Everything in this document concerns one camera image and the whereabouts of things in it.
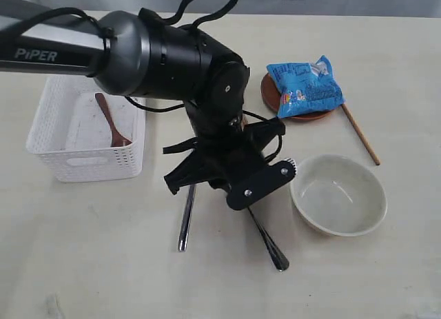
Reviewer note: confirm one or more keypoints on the white ceramic bowl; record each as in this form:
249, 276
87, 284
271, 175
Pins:
337, 196

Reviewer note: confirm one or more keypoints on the brown wooden spoon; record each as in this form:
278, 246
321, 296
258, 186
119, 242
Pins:
117, 140

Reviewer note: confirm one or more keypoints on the blue snack packet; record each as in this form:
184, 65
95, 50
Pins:
305, 88

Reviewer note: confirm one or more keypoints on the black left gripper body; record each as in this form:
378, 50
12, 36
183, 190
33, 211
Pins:
234, 157

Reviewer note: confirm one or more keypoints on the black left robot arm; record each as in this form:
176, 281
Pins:
145, 55

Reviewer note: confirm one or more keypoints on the white perforated plastic basket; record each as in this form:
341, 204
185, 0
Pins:
71, 135

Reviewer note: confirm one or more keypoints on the silver metal fork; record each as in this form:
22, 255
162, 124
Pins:
280, 261

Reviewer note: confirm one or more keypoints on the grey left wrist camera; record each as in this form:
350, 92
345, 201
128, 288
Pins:
261, 184

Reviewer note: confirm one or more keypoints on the round brown wooden plate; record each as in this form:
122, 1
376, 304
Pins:
271, 98

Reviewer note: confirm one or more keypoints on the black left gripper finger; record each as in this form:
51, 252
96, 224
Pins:
262, 133
192, 170

